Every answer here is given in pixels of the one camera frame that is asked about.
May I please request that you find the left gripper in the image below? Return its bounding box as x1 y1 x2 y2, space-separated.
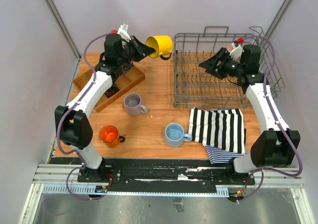
117 35 156 65

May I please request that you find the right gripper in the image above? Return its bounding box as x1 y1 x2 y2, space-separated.
198 48 244 80

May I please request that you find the yellow enamel mug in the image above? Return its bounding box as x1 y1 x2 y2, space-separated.
146 35 173 61

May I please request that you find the pink ghost pattern mug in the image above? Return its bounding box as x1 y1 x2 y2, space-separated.
227 41 239 53

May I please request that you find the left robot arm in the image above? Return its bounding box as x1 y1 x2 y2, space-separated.
54 33 155 182

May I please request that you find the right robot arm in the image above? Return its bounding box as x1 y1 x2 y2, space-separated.
199 44 303 184

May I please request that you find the wooden compartment tray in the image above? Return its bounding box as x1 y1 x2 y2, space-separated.
73 66 145 112

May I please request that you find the lilac grey mug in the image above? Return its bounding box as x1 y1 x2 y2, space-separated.
124 93 148 116

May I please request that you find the black white striped cloth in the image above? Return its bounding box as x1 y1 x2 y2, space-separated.
187 108 245 155

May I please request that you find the light blue mug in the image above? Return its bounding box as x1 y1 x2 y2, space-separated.
163 123 192 148

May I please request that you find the orange glass mug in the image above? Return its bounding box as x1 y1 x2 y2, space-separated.
99 125 126 148

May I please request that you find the blue white striped cloth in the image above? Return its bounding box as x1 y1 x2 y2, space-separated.
205 146 247 164

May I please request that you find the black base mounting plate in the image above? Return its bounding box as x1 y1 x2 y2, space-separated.
78 158 255 186

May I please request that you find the green cable coil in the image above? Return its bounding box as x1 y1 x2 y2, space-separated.
121 62 134 73

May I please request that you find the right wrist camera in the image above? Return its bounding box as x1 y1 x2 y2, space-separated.
230 37 244 60

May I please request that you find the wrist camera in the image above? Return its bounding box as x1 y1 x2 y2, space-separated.
111 23 131 42
230 37 244 60

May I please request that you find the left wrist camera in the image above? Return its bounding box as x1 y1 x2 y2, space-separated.
111 23 131 42

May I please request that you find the grey wire dish rack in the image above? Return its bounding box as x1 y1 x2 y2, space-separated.
173 26 285 110

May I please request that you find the black cable coil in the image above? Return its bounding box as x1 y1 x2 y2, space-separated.
104 84 119 97

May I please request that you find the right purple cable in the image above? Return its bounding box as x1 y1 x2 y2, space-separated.
236 35 304 205

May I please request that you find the purple cable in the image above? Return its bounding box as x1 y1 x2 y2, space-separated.
236 35 304 205
41 29 117 216

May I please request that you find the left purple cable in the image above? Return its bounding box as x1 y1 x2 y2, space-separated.
41 29 117 216

